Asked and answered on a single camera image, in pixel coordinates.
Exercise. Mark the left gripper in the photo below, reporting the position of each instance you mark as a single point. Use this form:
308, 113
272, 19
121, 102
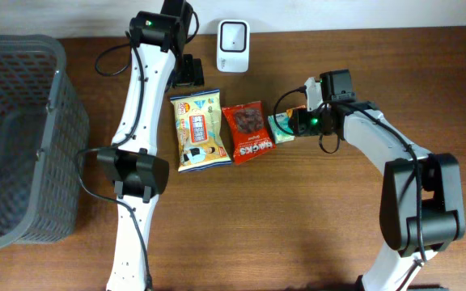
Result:
193, 73

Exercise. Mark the orange juice carton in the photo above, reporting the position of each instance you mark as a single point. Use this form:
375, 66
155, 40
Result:
290, 111

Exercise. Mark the green Kleenex tissue pack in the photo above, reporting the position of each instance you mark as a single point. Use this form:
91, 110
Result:
279, 124

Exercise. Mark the yellow wet wipes pack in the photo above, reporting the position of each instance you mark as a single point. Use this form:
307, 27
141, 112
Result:
198, 118

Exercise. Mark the red snack bag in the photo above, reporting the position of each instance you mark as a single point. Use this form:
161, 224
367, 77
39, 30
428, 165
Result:
250, 135

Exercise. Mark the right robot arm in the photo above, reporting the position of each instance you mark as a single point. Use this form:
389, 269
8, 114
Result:
421, 209

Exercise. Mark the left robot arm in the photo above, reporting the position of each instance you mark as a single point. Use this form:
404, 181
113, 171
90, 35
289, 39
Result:
131, 163

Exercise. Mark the white barcode scanner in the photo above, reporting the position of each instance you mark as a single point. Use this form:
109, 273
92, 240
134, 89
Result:
233, 46

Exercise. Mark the grey plastic mesh basket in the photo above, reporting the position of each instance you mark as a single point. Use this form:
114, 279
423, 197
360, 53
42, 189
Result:
43, 124

